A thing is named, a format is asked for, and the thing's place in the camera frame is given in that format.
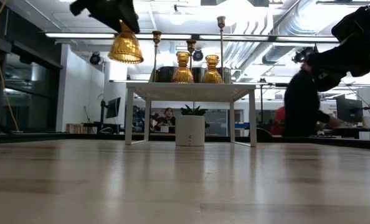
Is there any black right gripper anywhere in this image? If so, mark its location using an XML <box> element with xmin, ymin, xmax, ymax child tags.
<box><xmin>306</xmin><ymin>2</ymin><xmax>370</xmax><ymax>93</ymax></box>

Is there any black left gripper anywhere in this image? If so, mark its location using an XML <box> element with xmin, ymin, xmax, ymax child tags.
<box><xmin>69</xmin><ymin>0</ymin><xmax>141</xmax><ymax>34</ymax></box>

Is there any amber ribbed glass candle holder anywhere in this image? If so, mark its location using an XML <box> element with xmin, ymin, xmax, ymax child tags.
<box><xmin>107</xmin><ymin>19</ymin><xmax>145</xmax><ymax>65</ymax></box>
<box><xmin>201</xmin><ymin>54</ymin><xmax>224</xmax><ymax>85</ymax></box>
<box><xmin>172</xmin><ymin>50</ymin><xmax>195</xmax><ymax>84</ymax></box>

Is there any medium brass candlestick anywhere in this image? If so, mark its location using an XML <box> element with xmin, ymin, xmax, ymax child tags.
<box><xmin>151</xmin><ymin>30</ymin><xmax>163</xmax><ymax>83</ymax></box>

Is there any dark ribbed candle tin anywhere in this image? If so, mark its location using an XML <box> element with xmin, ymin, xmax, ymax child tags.
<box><xmin>156</xmin><ymin>65</ymin><xmax>178</xmax><ymax>83</ymax></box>
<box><xmin>217</xmin><ymin>66</ymin><xmax>232</xmax><ymax>85</ymax></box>

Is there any tall brass candlestick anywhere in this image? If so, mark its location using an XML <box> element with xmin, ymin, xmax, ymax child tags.
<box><xmin>185</xmin><ymin>39</ymin><xmax>197</xmax><ymax>70</ymax></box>
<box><xmin>216</xmin><ymin>16</ymin><xmax>227</xmax><ymax>76</ymax></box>

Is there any candle tin with orange label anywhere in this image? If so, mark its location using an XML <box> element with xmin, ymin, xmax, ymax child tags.
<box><xmin>191</xmin><ymin>66</ymin><xmax>206</xmax><ymax>84</ymax></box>

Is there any person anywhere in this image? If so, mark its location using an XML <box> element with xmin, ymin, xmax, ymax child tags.
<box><xmin>270</xmin><ymin>106</ymin><xmax>287</xmax><ymax>136</ymax></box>
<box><xmin>282</xmin><ymin>62</ymin><xmax>345</xmax><ymax>138</ymax></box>
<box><xmin>151</xmin><ymin>106</ymin><xmax>178</xmax><ymax>133</ymax></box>

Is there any black computer monitor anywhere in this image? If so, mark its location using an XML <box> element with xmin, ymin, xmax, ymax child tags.
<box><xmin>105</xmin><ymin>96</ymin><xmax>122</xmax><ymax>120</ymax></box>
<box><xmin>336</xmin><ymin>94</ymin><xmax>364</xmax><ymax>124</ymax></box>

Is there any long ceiling light bar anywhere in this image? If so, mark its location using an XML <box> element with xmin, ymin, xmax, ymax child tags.
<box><xmin>44</xmin><ymin>31</ymin><xmax>340</xmax><ymax>44</ymax></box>

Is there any dark office desk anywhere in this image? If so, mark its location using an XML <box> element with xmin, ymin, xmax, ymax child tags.
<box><xmin>321</xmin><ymin>126</ymin><xmax>370</xmax><ymax>140</ymax></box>

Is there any white perforated metal shelf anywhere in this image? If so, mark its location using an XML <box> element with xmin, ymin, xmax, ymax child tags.
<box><xmin>124</xmin><ymin>81</ymin><xmax>258</xmax><ymax>148</ymax></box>

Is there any green succulent plant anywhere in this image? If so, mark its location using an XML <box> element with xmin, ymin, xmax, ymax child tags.
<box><xmin>179</xmin><ymin>104</ymin><xmax>211</xmax><ymax>129</ymax></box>

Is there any wooden board stack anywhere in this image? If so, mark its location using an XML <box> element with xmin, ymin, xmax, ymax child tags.
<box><xmin>65</xmin><ymin>123</ymin><xmax>85</xmax><ymax>134</ymax></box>

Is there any white plant pot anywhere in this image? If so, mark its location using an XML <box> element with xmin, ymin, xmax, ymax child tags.
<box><xmin>174</xmin><ymin>114</ymin><xmax>206</xmax><ymax>147</ymax></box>

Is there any black ceiling camera cluster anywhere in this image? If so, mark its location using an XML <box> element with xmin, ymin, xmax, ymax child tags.
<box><xmin>292</xmin><ymin>46</ymin><xmax>318</xmax><ymax>64</ymax></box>

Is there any silver ceiling duct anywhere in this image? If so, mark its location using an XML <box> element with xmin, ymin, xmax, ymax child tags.
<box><xmin>219</xmin><ymin>0</ymin><xmax>332</xmax><ymax>65</ymax></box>

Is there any black aluminium table frame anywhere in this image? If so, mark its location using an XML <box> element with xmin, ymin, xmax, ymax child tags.
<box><xmin>0</xmin><ymin>131</ymin><xmax>370</xmax><ymax>151</ymax></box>

